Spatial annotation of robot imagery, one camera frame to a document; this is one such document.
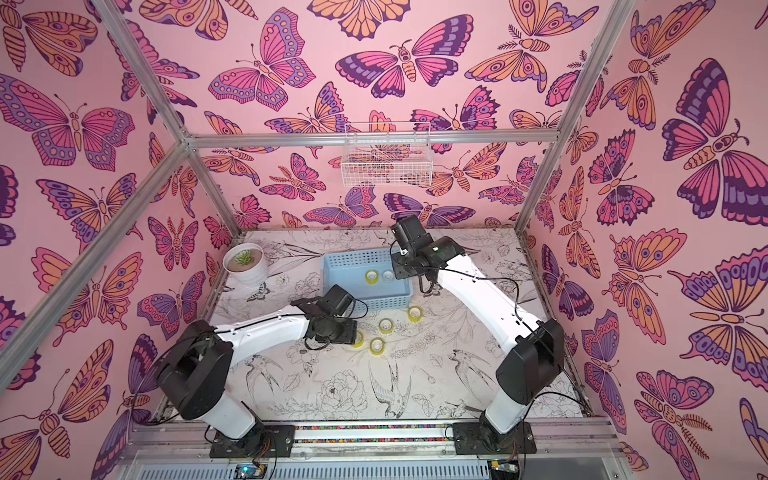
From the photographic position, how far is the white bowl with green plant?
3.19 feet

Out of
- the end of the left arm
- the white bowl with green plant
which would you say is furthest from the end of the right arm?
the white bowl with green plant

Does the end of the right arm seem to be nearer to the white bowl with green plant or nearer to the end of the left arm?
the end of the left arm
